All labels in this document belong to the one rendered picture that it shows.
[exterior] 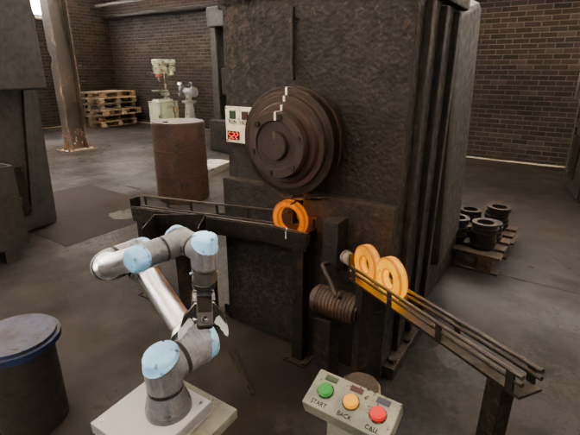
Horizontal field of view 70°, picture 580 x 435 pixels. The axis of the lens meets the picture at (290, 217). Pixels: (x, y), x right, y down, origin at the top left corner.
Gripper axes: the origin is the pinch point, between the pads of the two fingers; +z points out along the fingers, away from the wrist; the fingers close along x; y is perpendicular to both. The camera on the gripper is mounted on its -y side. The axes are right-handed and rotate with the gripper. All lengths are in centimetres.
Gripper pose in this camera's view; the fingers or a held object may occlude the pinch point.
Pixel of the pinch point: (203, 340)
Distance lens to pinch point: 138.5
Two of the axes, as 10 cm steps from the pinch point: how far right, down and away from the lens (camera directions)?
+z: -0.9, 9.2, 3.7
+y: -2.5, -3.8, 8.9
